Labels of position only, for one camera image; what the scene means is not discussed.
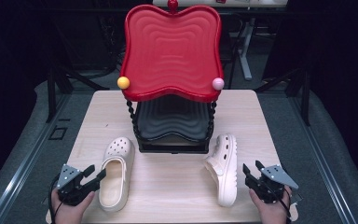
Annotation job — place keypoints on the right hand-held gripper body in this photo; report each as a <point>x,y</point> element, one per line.
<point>272,185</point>

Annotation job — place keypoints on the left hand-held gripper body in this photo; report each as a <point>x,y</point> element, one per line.
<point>70,183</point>

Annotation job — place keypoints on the cream clog shoe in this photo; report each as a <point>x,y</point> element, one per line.
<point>225,174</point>
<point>116,177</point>

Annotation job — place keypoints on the red and black shoe rack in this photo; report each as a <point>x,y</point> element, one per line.
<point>172,56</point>

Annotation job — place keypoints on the person's right hand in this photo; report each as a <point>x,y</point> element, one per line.
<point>270,213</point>

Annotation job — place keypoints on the person's left hand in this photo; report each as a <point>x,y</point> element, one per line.
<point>70,213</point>

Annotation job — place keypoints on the grey table clamp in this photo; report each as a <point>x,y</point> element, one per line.
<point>46,200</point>
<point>297,197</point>

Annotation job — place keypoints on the black metal stand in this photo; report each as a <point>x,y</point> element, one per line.
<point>304,93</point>
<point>59,84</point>

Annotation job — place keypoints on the metal floor rail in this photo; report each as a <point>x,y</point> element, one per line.
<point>323,168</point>
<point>21,168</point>

